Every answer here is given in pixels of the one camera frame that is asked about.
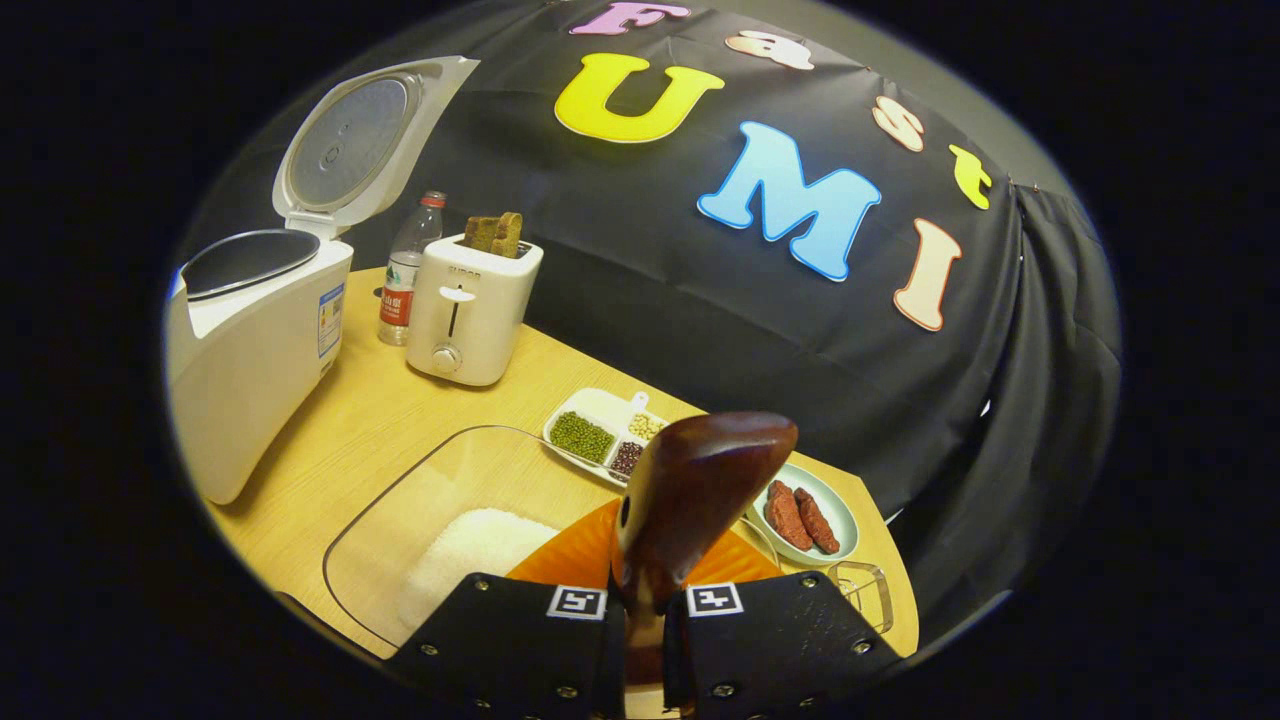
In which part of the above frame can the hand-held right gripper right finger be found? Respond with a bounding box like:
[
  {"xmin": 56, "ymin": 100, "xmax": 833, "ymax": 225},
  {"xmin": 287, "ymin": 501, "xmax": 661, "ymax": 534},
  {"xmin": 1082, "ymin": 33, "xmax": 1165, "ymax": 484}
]
[{"xmin": 663, "ymin": 528, "xmax": 906, "ymax": 720}]

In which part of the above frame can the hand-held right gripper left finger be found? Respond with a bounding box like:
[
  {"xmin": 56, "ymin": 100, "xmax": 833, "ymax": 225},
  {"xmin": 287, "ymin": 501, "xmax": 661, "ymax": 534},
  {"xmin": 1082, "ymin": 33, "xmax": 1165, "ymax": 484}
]
[{"xmin": 385, "ymin": 498, "xmax": 628, "ymax": 720}]

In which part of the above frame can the white rice heap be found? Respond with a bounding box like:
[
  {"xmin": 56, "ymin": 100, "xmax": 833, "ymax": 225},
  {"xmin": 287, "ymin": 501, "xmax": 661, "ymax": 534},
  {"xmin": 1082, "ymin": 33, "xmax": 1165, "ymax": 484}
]
[{"xmin": 398, "ymin": 508, "xmax": 561, "ymax": 631}]

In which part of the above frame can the clear chopstick holder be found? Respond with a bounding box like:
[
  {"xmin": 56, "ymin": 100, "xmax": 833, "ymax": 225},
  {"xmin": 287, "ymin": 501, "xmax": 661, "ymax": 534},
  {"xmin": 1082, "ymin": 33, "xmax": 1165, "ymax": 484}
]
[{"xmin": 828, "ymin": 562, "xmax": 894, "ymax": 637}]

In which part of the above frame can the clear plastic rice box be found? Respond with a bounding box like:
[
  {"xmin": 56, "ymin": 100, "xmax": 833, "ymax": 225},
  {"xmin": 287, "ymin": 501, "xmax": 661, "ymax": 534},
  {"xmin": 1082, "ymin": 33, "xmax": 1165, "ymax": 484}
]
[{"xmin": 322, "ymin": 425, "xmax": 783, "ymax": 653}]

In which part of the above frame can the brown wooden spoon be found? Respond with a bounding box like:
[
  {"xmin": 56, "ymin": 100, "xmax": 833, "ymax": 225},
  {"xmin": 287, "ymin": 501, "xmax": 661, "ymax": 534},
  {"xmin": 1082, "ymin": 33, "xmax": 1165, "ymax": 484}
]
[{"xmin": 610, "ymin": 411, "xmax": 800, "ymax": 716}]

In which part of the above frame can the white rice cooker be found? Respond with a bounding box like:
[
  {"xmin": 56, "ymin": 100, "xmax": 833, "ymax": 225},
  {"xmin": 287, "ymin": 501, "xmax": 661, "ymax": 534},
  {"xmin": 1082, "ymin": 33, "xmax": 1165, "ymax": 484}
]
[{"xmin": 165, "ymin": 55, "xmax": 481, "ymax": 506}]

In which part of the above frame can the red meat slice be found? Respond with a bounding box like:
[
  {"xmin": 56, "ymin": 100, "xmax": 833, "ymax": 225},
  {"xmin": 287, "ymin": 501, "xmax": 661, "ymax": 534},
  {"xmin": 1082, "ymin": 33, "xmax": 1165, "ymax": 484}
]
[
  {"xmin": 795, "ymin": 488, "xmax": 841, "ymax": 556},
  {"xmin": 765, "ymin": 480, "xmax": 813, "ymax": 553}
]

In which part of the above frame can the pale green plate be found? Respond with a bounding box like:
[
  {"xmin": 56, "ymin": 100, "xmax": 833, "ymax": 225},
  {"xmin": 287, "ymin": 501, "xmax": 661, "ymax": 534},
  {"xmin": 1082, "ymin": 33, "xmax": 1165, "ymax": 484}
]
[{"xmin": 745, "ymin": 463, "xmax": 861, "ymax": 568}]

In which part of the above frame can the white divided bean dish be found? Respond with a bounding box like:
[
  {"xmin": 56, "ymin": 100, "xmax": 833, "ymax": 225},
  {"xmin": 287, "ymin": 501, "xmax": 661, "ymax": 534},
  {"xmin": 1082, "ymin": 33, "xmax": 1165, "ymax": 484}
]
[{"xmin": 542, "ymin": 388, "xmax": 671, "ymax": 488}]

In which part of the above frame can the white toaster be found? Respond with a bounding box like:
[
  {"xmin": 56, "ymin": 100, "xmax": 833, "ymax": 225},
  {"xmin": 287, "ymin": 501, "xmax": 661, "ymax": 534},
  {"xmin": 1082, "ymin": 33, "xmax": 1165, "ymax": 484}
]
[{"xmin": 406, "ymin": 233, "xmax": 544, "ymax": 387}]

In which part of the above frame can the clear water bottle red label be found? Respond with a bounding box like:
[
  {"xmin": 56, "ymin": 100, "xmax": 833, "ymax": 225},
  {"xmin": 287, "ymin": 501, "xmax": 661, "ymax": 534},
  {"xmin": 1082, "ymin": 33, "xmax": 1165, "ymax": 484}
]
[{"xmin": 378, "ymin": 190, "xmax": 448, "ymax": 347}]

